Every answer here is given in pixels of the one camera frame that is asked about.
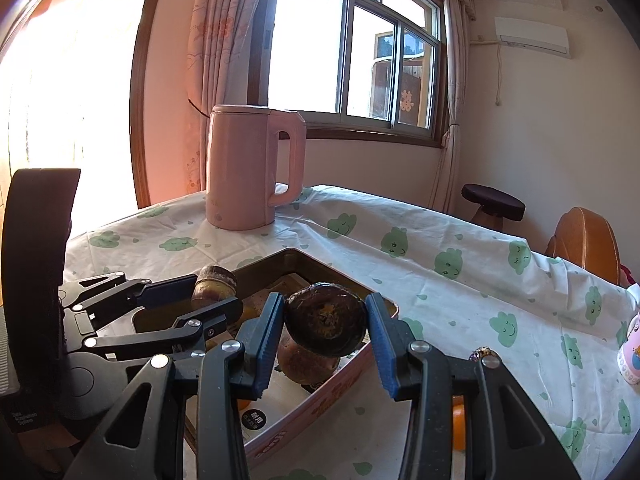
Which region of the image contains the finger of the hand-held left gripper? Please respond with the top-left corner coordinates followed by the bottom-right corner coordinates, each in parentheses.
top-left (82, 296), bottom-right (246, 361)
top-left (60, 272), bottom-right (199, 317)

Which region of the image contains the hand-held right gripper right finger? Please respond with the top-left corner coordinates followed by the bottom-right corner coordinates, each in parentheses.
top-left (364, 292), bottom-right (583, 480)

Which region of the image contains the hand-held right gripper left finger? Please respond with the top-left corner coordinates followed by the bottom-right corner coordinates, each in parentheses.
top-left (62, 292), bottom-right (287, 480)

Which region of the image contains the brownish mangosteen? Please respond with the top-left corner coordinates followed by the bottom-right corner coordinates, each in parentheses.
top-left (192, 264), bottom-right (240, 311)

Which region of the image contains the large dull purple mangosteen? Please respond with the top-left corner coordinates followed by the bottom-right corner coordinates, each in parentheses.
top-left (277, 335), bottom-right (341, 386)

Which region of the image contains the pink cardboard box tray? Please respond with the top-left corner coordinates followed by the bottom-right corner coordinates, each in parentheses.
top-left (132, 247), bottom-right (401, 461)

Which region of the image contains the pink electric kettle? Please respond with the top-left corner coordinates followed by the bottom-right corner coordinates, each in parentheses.
top-left (206, 104), bottom-right (307, 231)

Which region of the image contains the dark round stool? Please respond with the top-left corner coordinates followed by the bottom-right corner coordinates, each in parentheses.
top-left (461, 183), bottom-right (527, 233)

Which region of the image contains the large wooden framed window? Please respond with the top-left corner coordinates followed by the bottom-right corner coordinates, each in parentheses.
top-left (0, 0), bottom-right (166, 211)

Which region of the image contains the pink printed cup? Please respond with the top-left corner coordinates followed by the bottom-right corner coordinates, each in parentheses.
top-left (616, 310), bottom-right (640, 386)

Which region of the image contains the pink floral curtain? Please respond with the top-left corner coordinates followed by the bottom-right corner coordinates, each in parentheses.
top-left (186, 0), bottom-right (275, 196)

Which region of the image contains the sliding glass window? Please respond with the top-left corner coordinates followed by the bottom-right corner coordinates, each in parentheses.
top-left (250, 0), bottom-right (448, 148)

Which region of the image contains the beige curtain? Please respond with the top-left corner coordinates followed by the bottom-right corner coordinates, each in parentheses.
top-left (419, 0), bottom-right (476, 213)

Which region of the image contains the white air conditioner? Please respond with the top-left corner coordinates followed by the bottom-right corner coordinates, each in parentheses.
top-left (494, 16), bottom-right (571, 59)

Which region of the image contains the air conditioner cable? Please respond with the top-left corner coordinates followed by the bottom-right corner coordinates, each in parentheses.
top-left (494, 42), bottom-right (505, 107)

